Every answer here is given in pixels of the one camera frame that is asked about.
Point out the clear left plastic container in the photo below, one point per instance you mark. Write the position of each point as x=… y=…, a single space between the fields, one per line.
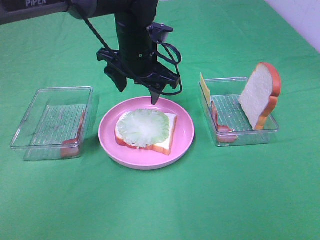
x=52 y=117

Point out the clear right plastic container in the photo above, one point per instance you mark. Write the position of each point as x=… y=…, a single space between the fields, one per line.
x=225 y=93

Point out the green lettuce leaf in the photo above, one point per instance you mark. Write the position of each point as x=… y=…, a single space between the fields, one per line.
x=143 y=127

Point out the clear plastic container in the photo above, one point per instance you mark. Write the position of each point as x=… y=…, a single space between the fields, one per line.
x=225 y=93
x=52 y=117

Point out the white toast bread slice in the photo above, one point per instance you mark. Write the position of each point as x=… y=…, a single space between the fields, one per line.
x=164 y=147

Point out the upright toast bread slice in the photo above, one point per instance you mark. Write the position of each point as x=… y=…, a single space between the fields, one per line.
x=260 y=95

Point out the yellow cheese slice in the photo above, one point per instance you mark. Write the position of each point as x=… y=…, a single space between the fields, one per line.
x=205 y=89

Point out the pink bacon strip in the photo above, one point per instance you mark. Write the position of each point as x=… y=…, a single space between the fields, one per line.
x=73 y=145

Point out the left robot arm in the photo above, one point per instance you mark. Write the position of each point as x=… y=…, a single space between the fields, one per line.
x=18 y=10

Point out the green tablecloth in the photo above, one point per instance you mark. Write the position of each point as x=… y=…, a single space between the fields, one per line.
x=257 y=192

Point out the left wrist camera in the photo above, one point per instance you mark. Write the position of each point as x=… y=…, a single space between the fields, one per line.
x=159 y=32

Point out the wavy bacon strip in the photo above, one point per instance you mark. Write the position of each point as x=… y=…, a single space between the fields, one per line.
x=221 y=128

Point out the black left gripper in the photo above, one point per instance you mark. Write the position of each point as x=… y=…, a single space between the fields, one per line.
x=137 y=58

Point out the pink round plate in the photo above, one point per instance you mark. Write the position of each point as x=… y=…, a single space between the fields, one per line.
x=146 y=159

